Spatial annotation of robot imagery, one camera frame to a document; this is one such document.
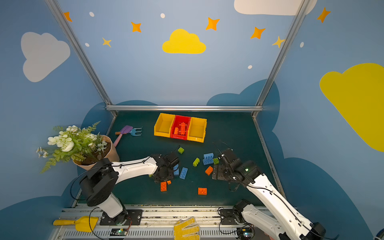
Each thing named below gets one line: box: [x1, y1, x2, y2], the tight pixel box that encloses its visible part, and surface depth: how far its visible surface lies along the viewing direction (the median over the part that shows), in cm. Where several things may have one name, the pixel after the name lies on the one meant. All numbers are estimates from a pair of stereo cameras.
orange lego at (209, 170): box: [205, 166, 214, 176], surface depth 92 cm
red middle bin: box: [170, 115, 191, 141], surface depth 110 cm
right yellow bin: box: [187, 117, 207, 143], surface depth 109 cm
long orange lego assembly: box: [178, 122, 187, 136], surface depth 113 cm
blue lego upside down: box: [202, 158, 214, 166], surface depth 95 cm
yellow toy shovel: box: [53, 216, 99, 233], surface depth 72 cm
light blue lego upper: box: [203, 153, 214, 160], surface depth 98 cm
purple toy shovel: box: [113, 125, 134, 147], surface depth 110 cm
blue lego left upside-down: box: [179, 167, 188, 180], surface depth 92 cm
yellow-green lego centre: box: [192, 157, 200, 167], surface depth 95 cm
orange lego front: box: [198, 187, 208, 196], surface depth 84 cm
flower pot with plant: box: [36, 121, 120, 174], surface depth 71 cm
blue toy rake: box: [129, 126, 143, 136], surface depth 110 cm
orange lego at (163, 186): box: [160, 181, 168, 192], surface depth 85 cm
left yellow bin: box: [153, 112, 176, 138], surface depth 112 cm
